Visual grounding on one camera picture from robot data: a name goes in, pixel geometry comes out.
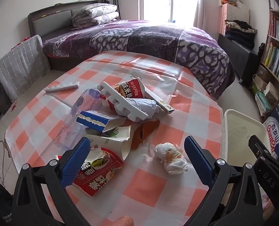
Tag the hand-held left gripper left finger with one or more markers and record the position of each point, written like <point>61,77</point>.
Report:
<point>76,162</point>

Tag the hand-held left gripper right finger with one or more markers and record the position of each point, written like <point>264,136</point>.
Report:
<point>198,162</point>

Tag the white plastic bin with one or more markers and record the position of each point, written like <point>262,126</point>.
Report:
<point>240,131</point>

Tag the brown orange peel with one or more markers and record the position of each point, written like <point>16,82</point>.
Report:
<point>141,131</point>

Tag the blue-grey paper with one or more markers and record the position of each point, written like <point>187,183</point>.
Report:
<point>141,104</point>

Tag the person's left hand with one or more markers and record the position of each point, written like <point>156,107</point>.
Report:
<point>124,221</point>

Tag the printed water carton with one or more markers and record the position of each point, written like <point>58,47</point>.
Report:
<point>277,131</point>

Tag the crumpled white wrapper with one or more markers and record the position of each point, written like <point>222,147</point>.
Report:
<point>174,163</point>

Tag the red instant noodle packet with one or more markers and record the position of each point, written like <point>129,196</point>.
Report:
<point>102,176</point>

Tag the stack of green booklets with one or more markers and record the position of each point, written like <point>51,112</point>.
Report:
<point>263,103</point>

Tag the blue and white box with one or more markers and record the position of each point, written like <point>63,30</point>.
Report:
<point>92,120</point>

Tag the orange checked tablecloth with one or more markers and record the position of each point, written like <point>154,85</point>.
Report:
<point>181,120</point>

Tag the leaf print paper cup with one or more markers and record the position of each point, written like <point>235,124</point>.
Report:
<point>120,143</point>

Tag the clear plastic bottle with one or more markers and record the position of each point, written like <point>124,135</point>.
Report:
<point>76,113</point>

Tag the cardboard tissue box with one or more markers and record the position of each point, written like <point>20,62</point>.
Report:
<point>271,93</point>

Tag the slender white box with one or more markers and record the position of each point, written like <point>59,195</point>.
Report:
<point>161,102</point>

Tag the long white notched strip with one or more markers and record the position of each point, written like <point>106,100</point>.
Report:
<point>120,100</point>

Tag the short white notched strip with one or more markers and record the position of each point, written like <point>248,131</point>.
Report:
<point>62,86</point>

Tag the wooden bookshelf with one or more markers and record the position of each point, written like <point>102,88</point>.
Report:
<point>267,68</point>

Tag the dark storage bench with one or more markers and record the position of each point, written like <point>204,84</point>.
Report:
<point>243,58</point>

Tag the red rice noodle packet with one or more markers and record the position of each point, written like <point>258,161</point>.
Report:
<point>132,87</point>

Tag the black bag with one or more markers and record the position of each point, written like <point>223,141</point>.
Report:
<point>261,49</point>

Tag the grey checked cushion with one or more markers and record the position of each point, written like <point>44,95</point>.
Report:
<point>22,66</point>

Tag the pile of folded clothes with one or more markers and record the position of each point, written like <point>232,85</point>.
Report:
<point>241,33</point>

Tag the purple patterned bedspread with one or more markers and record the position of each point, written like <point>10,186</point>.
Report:
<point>153,37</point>

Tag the red cloth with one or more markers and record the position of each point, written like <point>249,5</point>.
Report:
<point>24,39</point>

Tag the pink and white cabinet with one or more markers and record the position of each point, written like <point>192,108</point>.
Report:
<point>235,13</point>

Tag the dark wooden bed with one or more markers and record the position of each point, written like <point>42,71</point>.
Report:
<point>47,21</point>

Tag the red and yellow toys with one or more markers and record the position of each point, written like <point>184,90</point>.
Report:
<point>227,0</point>

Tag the folded patterned quilt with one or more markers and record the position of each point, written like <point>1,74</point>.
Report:
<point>94,14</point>

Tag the white curtain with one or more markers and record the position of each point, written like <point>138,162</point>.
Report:
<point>200,7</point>

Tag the window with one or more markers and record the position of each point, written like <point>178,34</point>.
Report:
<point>165,0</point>

